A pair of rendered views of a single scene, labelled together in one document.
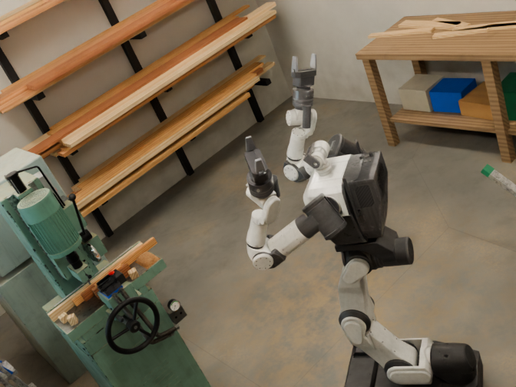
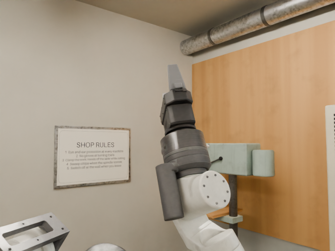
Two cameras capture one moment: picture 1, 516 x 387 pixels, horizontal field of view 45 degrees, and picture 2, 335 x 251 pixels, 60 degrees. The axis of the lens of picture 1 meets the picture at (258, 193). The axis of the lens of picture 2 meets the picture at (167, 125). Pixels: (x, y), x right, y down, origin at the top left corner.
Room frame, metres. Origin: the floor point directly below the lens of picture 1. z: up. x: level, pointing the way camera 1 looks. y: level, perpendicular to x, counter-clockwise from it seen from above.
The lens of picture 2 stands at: (2.47, -0.14, 1.58)
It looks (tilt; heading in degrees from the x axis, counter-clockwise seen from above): 3 degrees up; 172
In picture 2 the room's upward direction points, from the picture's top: straight up
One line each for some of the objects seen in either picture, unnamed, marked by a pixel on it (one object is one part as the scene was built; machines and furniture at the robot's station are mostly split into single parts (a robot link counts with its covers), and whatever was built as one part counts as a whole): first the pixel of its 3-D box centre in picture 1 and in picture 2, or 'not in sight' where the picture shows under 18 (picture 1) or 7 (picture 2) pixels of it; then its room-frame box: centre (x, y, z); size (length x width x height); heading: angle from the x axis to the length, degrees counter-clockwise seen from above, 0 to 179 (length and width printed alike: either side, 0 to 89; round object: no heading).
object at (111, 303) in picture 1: (117, 294); not in sight; (2.67, 0.84, 0.91); 0.15 x 0.14 x 0.09; 119
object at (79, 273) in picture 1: (81, 271); not in sight; (2.83, 0.99, 1.03); 0.14 x 0.07 x 0.09; 29
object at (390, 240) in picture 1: (375, 248); not in sight; (2.09, -0.35, 0.97); 0.28 x 0.13 x 0.18; 60
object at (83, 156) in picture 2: not in sight; (95, 155); (0.09, -0.38, 1.48); 0.64 x 0.02 x 0.46; 120
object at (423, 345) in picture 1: (411, 361); not in sight; (2.09, -0.33, 0.28); 0.21 x 0.20 x 0.13; 60
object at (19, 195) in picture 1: (20, 187); not in sight; (2.94, 1.05, 1.53); 0.08 x 0.08 x 0.17; 29
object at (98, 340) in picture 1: (98, 303); not in sight; (2.92, 1.04, 0.76); 0.57 x 0.45 x 0.09; 29
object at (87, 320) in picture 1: (114, 295); not in sight; (2.74, 0.88, 0.87); 0.61 x 0.30 x 0.06; 119
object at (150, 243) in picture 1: (116, 270); not in sight; (2.89, 0.85, 0.92); 0.54 x 0.02 x 0.04; 119
